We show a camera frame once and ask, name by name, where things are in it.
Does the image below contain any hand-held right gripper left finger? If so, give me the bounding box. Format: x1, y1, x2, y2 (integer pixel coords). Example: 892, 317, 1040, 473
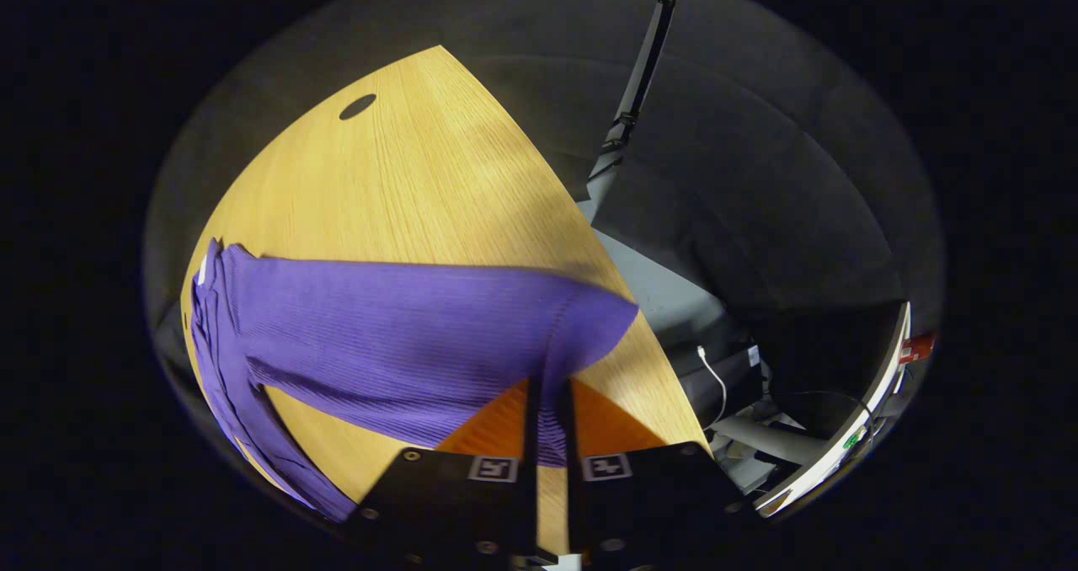
345, 376, 542, 568

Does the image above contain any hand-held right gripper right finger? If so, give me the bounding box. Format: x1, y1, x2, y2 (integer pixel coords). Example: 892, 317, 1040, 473
563, 377, 759, 570

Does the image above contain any purple button shirt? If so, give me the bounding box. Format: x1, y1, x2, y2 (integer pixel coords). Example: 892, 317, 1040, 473
187, 238, 639, 523

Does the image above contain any grey metal bar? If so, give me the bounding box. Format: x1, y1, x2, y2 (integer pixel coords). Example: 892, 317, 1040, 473
712, 415, 830, 468

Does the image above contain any black power box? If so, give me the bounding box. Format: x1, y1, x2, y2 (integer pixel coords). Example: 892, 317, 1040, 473
678, 344, 764, 427

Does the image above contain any small red object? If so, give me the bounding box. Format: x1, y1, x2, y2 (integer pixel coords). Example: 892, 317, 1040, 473
898, 331, 937, 366

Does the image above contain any black metal pole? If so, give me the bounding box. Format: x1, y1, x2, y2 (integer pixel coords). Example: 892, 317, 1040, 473
590, 0, 680, 180

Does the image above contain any white cable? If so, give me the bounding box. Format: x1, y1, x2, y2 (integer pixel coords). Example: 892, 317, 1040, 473
696, 345, 728, 429

